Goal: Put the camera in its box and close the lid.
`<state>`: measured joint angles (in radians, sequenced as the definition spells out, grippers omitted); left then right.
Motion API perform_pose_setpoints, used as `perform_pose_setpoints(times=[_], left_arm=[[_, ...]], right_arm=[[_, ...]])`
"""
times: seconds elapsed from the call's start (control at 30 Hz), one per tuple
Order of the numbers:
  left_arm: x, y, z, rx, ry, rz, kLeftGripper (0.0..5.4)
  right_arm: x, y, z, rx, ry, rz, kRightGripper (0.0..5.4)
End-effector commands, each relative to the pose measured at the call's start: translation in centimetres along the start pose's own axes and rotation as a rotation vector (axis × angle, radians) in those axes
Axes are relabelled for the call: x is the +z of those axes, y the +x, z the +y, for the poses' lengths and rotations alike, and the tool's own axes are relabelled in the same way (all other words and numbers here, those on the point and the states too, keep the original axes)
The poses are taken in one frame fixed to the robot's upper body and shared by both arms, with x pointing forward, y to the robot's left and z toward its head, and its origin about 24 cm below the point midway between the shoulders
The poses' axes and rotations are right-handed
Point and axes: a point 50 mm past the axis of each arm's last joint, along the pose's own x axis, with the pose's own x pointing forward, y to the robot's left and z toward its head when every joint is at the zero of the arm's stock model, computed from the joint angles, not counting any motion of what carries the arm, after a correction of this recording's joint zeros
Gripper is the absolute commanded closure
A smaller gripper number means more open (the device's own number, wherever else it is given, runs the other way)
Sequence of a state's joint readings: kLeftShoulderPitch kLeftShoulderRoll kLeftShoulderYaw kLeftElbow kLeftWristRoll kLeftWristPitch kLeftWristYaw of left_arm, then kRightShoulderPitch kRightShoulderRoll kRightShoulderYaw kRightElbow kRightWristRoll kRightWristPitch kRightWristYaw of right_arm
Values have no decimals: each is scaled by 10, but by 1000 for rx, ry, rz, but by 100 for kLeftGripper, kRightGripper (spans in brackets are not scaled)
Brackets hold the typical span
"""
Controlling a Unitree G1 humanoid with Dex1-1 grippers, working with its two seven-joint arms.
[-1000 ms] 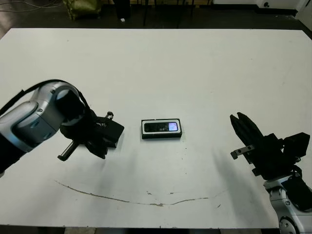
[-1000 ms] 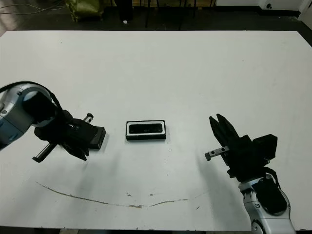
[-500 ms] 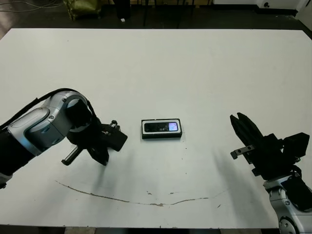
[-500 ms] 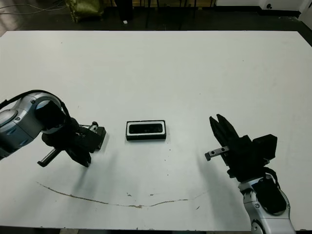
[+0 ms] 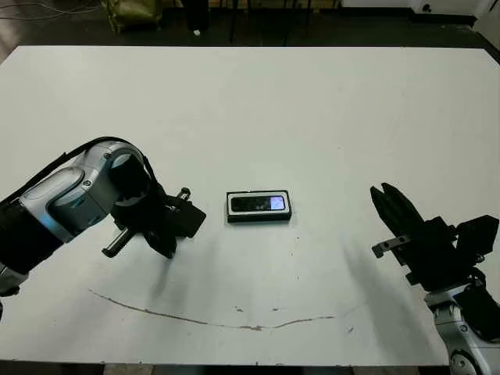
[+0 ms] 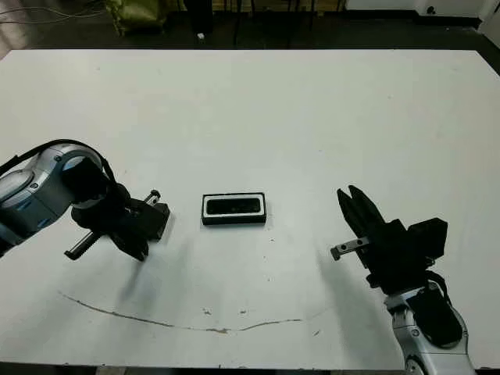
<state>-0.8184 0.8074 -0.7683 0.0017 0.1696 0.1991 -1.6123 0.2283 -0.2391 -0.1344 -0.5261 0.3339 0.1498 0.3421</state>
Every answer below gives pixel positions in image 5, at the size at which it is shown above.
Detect black box white insert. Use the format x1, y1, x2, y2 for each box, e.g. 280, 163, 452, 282
225, 189, 293, 224

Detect black slim camera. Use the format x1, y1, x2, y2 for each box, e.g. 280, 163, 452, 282
230, 195, 286, 212

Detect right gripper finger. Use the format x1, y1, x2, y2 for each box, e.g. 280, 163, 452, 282
381, 182, 425, 238
370, 187, 403, 240

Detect black box lid silver print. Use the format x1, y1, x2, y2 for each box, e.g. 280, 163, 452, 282
171, 202, 207, 238

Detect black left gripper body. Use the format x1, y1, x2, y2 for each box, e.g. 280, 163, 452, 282
102, 188, 192, 258

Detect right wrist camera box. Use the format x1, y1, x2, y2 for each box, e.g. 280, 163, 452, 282
455, 214, 500, 261

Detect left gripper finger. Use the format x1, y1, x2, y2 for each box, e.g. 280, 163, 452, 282
145, 229, 177, 259

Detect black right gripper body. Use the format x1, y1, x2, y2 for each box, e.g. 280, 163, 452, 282
370, 216, 476, 292

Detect green plastic bag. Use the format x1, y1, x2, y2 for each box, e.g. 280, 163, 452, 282
100, 0, 163, 34

